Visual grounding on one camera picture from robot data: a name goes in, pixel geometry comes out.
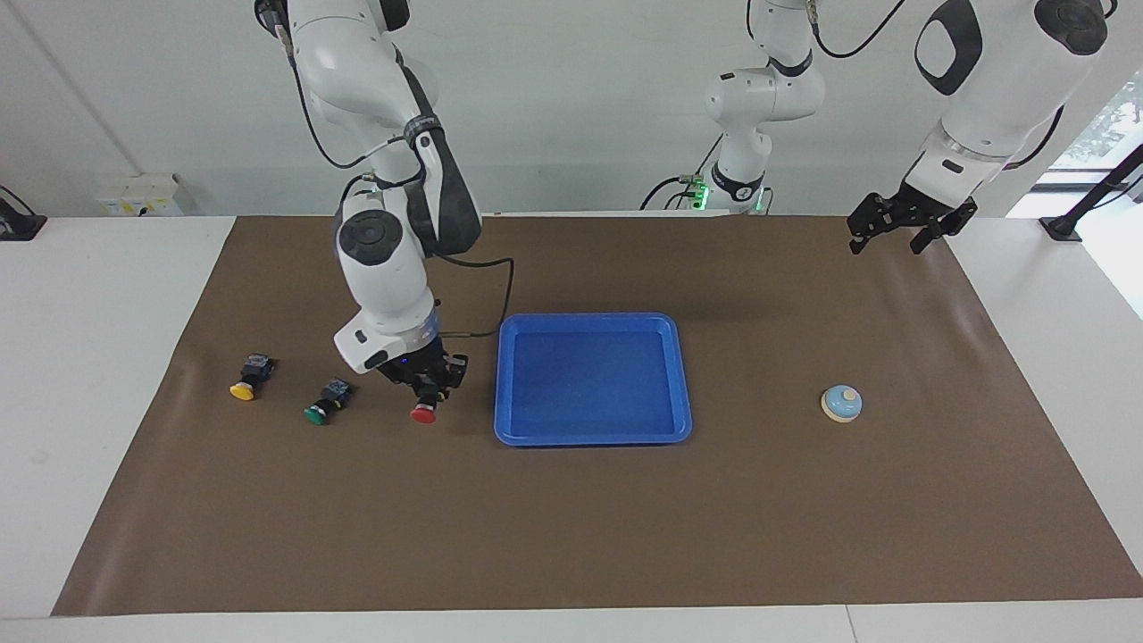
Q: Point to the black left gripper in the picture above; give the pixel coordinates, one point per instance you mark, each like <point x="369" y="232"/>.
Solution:
<point x="920" y="204"/>

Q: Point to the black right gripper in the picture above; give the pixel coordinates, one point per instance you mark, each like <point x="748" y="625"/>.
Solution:
<point x="424" y="364"/>

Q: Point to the red push button switch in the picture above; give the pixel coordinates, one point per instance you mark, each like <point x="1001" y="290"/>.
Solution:
<point x="423" y="414"/>

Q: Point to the green push button switch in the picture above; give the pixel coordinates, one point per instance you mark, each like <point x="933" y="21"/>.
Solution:
<point x="317" y="414"/>

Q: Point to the light blue desk bell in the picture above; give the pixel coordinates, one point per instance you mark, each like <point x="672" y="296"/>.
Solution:
<point x="841" y="404"/>

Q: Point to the yellow push button switch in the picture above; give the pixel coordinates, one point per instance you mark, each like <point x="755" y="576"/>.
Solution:
<point x="243" y="390"/>

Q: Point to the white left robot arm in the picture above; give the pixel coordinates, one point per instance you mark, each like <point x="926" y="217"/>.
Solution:
<point x="1000" y="80"/>

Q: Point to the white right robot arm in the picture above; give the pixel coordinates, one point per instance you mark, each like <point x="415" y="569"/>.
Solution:
<point x="375" y="268"/>

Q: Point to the blue plastic tray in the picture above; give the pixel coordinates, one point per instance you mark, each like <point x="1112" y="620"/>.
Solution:
<point x="589" y="384"/>

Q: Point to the black angled stand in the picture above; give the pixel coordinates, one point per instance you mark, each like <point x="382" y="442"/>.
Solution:
<point x="1061" y="228"/>

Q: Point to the brown table mat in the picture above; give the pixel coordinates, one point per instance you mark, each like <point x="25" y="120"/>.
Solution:
<point x="571" y="518"/>

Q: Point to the bright window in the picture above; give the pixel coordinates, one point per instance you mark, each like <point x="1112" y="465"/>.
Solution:
<point x="1112" y="121"/>

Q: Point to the white wall socket box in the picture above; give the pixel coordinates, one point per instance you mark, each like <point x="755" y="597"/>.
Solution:
<point x="134" y="198"/>

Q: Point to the black table clamp mount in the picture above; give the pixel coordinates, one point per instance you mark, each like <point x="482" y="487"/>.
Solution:
<point x="18" y="225"/>

